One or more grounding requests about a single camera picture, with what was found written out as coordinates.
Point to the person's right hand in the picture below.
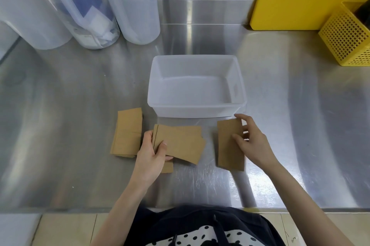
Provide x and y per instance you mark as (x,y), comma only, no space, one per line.
(255,146)

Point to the person's left hand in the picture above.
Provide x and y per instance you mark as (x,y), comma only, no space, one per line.
(149,162)

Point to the person's left thumb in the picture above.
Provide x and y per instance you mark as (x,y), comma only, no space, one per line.
(162,148)

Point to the person's right thumb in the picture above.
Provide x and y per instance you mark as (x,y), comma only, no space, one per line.
(239,142)

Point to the brown cardboard sleeve bundle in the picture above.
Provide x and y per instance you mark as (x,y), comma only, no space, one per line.
(182,143)

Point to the person's right forearm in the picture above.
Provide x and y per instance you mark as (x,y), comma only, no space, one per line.
(306,205)

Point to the person's left forearm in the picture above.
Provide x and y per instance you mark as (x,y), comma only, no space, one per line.
(121,208)

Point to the stack of brown cardboard sleeves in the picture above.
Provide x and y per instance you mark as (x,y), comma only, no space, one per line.
(127,133)

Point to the white plastic bin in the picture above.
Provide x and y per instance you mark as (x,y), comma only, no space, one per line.
(196,87)

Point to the dark polka dot apron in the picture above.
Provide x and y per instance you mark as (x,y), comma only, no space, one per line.
(202,228)

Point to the clear plastic cup sleeve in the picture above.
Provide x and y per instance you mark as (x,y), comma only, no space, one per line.
(135,3)
(31,6)
(95,35)

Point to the yellow perforated plastic basket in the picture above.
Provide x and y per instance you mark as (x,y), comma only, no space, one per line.
(344,40)

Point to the blue and white paper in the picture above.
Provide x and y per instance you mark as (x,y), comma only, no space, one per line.
(92,11)

